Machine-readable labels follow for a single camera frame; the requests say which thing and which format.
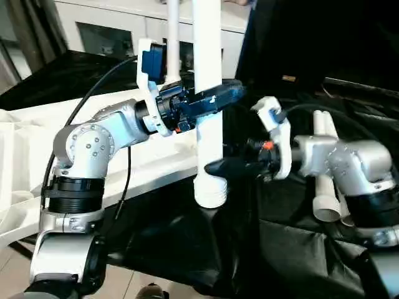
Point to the white plastic table leg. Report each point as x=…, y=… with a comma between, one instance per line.
x=173, y=37
x=346, y=215
x=209, y=62
x=325, y=199

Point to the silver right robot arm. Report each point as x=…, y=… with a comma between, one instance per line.
x=355, y=168

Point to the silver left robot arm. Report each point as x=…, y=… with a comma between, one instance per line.
x=87, y=162

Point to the black mat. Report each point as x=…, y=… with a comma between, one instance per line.
x=187, y=249

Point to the white cabinet with glass doors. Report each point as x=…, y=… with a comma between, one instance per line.
x=112, y=15

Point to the grey curtain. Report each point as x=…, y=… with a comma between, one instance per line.
x=34, y=31

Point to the dark metal rail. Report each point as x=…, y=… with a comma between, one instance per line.
x=361, y=86

